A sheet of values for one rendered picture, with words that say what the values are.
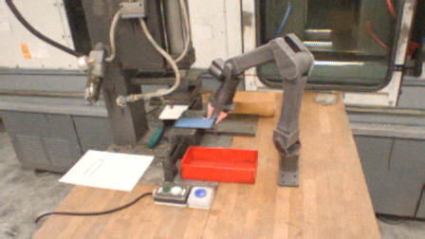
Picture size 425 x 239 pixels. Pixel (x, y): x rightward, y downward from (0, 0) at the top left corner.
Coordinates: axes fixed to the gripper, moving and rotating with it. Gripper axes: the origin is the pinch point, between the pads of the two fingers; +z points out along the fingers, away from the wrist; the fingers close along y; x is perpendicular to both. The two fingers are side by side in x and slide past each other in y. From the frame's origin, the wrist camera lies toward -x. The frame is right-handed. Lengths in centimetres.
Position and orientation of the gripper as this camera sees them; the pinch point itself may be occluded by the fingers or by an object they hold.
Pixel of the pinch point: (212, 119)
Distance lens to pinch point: 129.7
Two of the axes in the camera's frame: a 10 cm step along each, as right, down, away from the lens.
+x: -2.3, 4.5, -8.7
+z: -3.8, 7.8, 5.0
